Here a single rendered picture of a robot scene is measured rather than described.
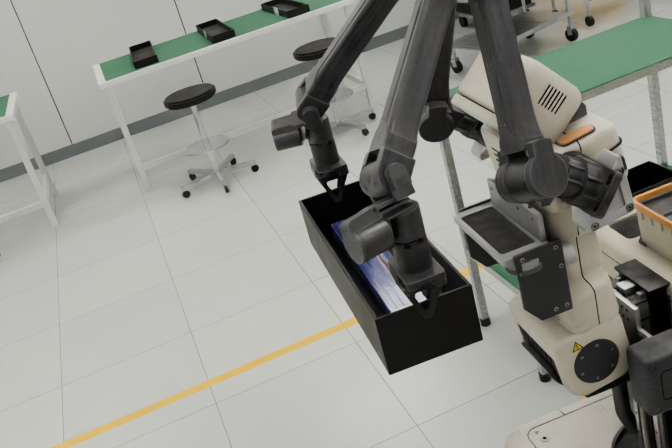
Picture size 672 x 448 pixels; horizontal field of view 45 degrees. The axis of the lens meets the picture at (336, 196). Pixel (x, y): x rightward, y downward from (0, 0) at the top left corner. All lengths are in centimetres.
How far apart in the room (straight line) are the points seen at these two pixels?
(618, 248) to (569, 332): 34
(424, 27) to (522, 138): 24
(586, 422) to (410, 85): 130
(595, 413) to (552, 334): 63
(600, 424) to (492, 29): 126
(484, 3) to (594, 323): 71
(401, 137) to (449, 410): 175
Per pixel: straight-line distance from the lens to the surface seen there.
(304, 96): 169
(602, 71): 272
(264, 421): 310
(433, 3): 135
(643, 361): 176
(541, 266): 160
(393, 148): 124
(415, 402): 295
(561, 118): 154
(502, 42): 140
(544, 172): 136
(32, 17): 697
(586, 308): 173
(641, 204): 194
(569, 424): 234
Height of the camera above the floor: 184
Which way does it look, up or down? 23 degrees down
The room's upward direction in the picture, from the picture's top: 16 degrees counter-clockwise
